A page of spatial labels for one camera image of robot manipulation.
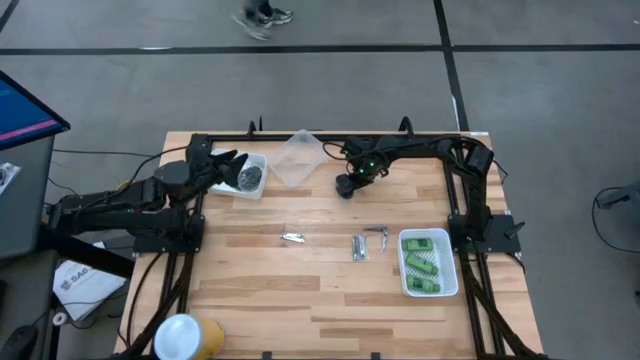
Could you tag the yellow cup with white lid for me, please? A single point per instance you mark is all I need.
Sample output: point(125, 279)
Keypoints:
point(182, 337)

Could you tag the dark floor equipment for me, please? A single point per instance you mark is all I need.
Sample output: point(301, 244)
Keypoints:
point(620, 195)

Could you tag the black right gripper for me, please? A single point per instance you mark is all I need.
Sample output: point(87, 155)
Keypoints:
point(362, 152)

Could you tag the black rounded object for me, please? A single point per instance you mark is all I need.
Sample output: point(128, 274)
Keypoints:
point(17, 342)

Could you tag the computer monitor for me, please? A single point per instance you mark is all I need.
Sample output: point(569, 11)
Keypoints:
point(25, 112)

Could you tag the small bagged item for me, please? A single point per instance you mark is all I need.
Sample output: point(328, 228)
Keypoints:
point(6, 176)

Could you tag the green travel bottle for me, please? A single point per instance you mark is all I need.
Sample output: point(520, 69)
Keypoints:
point(421, 264)
point(422, 284)
point(417, 244)

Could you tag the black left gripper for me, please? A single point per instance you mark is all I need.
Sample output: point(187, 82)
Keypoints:
point(212, 170)

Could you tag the person's shoes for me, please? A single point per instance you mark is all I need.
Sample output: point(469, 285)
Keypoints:
point(262, 17)

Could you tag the white perforated plastic basket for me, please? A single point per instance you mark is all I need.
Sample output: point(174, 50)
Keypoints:
point(446, 260)
point(257, 162)

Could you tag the black frame hook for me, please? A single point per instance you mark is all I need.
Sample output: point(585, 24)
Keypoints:
point(406, 125)
point(260, 128)

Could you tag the clear plastic container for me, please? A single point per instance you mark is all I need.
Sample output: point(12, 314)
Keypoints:
point(297, 160)

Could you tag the white tape roll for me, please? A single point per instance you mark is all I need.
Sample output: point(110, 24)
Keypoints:
point(60, 318)

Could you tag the white printed booklet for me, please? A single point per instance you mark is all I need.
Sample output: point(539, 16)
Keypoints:
point(85, 290)

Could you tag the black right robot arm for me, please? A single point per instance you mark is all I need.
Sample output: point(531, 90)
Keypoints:
point(480, 200)

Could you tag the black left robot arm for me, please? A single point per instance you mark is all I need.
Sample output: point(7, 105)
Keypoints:
point(100, 210)

